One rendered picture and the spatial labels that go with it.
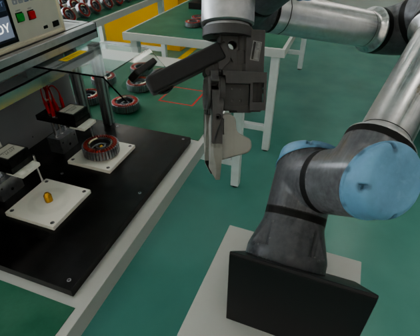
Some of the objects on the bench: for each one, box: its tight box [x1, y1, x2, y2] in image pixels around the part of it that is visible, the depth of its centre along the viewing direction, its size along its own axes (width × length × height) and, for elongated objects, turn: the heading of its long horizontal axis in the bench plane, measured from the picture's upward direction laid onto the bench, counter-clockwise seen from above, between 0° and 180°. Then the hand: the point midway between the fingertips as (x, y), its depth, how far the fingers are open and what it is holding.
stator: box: [74, 88, 99, 106], centre depth 146 cm, size 11×11×4 cm
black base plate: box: [0, 119, 191, 297], centre depth 102 cm, size 47×64×2 cm
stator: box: [81, 134, 120, 161], centre depth 108 cm, size 11×11×4 cm
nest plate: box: [5, 179, 91, 231], centre depth 91 cm, size 15×15×1 cm
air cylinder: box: [47, 127, 79, 155], centre depth 112 cm, size 5×8×6 cm
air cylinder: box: [0, 171, 25, 202], centre depth 94 cm, size 5×8×6 cm
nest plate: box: [67, 142, 135, 174], centre depth 110 cm, size 15×15×1 cm
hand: (209, 168), depth 52 cm, fingers open, 4 cm apart
